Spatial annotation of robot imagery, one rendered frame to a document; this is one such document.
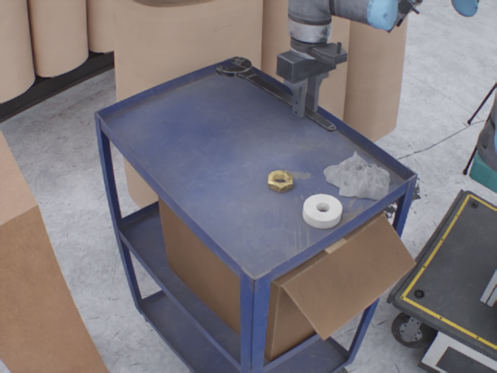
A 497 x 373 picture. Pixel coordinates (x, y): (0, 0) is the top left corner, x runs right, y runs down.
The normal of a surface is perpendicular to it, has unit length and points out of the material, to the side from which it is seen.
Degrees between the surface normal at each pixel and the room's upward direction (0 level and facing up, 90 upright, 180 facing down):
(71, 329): 90
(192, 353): 0
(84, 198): 0
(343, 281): 26
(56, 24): 90
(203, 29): 90
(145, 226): 0
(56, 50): 90
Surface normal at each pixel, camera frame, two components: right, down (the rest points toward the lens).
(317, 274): 0.30, -0.47
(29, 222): 0.65, 0.50
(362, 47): -0.14, 0.63
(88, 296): 0.02, -0.77
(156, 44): -0.41, 0.57
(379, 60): 0.35, 0.60
